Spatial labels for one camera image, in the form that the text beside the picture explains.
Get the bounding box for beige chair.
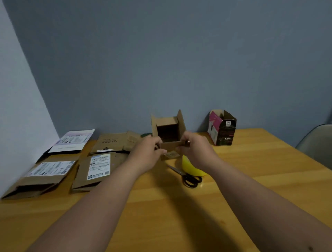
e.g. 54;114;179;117
295;124;332;171

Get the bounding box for person's left hand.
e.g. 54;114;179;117
127;135;168;178

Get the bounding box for person's left forearm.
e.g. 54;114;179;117
26;161;142;252

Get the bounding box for person's right hand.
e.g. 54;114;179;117
176;131;218;172

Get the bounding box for black box white label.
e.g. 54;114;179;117
36;129;95;163

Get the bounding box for black scissors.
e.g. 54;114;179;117
167;164;203;188

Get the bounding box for small brown cardboard box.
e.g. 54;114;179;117
151;109;190;161

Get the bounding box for plain brown carton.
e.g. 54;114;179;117
90;131;142;154

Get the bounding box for pink and black carton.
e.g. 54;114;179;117
207;109;237;146

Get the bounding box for brown carton with label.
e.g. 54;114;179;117
72;152;129;192

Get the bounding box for person's right forearm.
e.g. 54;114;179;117
205;160;332;252

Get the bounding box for yellow tape roll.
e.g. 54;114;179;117
181;154;208;177

